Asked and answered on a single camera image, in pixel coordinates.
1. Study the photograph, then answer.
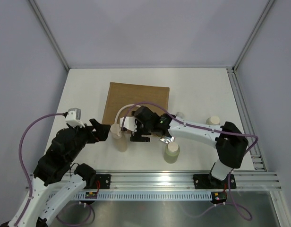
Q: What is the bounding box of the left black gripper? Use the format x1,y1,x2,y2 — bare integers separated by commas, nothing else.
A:
67,118,111,162

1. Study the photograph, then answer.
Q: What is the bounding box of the beige pump bottle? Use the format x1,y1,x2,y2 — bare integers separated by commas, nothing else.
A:
110,123,128,152

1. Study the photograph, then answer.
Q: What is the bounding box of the silver blue tube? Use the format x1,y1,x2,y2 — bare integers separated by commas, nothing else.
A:
160,136,175,144

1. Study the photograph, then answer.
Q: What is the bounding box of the green bottle front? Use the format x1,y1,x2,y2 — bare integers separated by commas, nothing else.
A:
163,142,180,164

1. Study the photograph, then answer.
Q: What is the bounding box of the jute canvas tote bag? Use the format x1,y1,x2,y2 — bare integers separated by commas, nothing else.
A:
102,82,171,138

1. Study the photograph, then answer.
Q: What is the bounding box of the green dish soap bottle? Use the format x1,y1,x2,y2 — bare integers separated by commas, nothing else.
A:
176,112,185,119

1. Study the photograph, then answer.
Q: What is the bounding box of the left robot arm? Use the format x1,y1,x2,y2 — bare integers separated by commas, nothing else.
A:
2,119,111,227

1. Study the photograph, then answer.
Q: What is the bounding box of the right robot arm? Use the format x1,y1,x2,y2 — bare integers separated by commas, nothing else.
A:
133,106,248,189

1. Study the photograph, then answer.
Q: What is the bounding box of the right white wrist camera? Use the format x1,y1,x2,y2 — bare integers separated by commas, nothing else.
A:
119,116,137,132

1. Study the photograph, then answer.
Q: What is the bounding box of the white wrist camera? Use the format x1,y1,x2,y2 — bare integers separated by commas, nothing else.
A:
65,108,85,128
119,116,137,132

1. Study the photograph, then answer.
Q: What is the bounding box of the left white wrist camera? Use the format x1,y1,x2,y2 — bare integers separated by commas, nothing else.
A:
65,108,85,128

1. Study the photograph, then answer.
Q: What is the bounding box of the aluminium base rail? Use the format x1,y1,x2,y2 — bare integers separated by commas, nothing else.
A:
26,151,282,192

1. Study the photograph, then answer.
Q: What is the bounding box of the white slotted cable duct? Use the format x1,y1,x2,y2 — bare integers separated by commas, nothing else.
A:
72,191,212,201

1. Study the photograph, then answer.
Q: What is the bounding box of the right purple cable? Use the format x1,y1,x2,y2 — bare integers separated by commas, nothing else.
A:
120,101,258,220

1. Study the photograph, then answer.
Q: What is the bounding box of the left aluminium frame post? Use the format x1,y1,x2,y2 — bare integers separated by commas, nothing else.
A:
27,0,70,72

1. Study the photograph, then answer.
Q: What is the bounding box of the aluminium frame post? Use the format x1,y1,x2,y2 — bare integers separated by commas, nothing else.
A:
27,0,70,72
232,0,277,72

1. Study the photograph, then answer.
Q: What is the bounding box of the right aluminium frame post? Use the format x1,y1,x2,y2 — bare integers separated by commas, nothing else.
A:
232,0,277,72

